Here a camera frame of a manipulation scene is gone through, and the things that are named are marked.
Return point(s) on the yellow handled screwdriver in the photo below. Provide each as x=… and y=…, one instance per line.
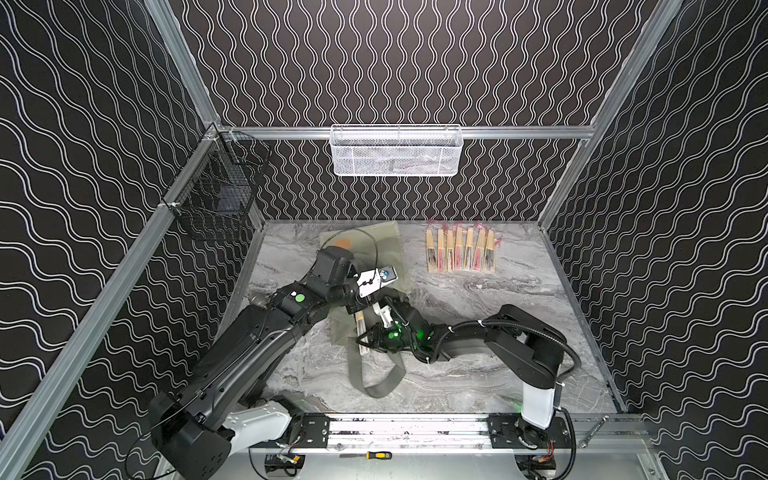
x=378, y=455

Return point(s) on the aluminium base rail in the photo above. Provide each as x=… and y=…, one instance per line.
x=458, y=434

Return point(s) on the olive green tote bag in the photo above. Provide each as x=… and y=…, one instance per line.
x=372, y=246

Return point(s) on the black wire mesh basket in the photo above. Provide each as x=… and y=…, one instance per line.
x=219, y=202

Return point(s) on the folding fan with pink paper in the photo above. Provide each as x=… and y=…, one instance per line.
x=440, y=249

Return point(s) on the right aluminium frame post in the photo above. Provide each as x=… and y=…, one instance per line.
x=645, y=45

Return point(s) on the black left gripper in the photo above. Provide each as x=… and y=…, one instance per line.
x=358, y=298

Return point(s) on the horizontal aluminium back bar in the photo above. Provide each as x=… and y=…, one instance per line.
x=412, y=131

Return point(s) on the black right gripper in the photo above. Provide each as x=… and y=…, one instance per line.
x=377, y=330

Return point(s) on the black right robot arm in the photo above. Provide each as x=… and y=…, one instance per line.
x=537, y=353

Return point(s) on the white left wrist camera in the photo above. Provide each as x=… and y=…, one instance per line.
x=372, y=281

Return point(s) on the white wire mesh basket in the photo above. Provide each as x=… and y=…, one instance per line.
x=388, y=156

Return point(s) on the aluminium corner frame post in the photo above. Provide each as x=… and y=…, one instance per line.
x=178, y=50

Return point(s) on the left aluminium side bar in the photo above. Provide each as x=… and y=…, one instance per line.
x=27, y=433

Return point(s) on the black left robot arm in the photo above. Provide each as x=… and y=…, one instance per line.
x=188, y=427

